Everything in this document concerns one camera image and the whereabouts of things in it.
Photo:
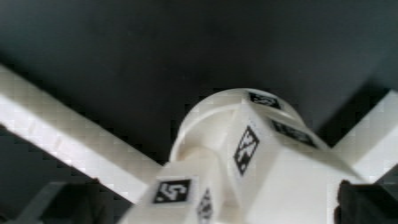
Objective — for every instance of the white barrier rail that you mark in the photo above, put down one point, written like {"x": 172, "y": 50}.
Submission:
{"x": 368, "y": 146}
{"x": 71, "y": 138}

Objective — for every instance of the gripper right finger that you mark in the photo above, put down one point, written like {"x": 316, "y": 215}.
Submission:
{"x": 366, "y": 204}

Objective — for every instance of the white right barrier rail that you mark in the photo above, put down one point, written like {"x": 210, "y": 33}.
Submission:
{"x": 368, "y": 146}

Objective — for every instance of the white front barrier rail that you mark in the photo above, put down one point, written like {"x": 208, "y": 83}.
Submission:
{"x": 71, "y": 138}

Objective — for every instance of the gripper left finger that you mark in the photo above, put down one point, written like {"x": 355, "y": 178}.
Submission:
{"x": 67, "y": 204}

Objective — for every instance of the white round stool seat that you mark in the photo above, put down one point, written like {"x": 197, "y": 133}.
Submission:
{"x": 220, "y": 104}

